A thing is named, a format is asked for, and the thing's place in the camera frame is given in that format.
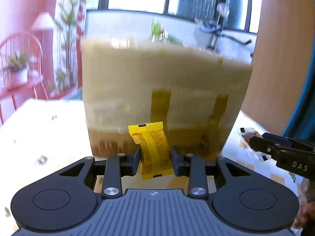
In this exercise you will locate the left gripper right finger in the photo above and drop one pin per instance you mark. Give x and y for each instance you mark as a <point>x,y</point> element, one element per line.
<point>193,167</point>

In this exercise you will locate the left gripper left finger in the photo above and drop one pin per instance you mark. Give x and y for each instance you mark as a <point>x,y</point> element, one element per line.
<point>118,166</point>

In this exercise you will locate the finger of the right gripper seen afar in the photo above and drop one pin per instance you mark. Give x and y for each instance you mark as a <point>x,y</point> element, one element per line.
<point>265,144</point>

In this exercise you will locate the cracker packet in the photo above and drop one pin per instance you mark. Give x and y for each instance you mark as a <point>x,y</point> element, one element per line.
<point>246,134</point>

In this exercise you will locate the small yellow snack packet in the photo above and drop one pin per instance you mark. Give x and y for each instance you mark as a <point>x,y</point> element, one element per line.
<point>155,150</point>

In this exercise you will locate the green chip bag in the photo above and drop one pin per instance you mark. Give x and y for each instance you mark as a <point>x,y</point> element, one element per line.
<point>158,33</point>

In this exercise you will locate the person's right hand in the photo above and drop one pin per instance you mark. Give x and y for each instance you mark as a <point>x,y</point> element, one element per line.
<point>306,204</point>

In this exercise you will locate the checkered floral tablecloth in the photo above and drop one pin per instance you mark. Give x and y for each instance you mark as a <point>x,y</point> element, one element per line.
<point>42,137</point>

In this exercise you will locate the brown cardboard box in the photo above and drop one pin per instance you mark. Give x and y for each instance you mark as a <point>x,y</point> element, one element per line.
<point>196,94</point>

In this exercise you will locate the wooden panel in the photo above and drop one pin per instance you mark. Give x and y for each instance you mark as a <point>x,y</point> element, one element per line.
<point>280,62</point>

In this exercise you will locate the black exercise bike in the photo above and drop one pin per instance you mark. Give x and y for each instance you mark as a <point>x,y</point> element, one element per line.
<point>214,37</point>

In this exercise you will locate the printed room backdrop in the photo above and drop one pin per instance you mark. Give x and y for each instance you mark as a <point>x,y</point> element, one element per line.
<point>51,31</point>

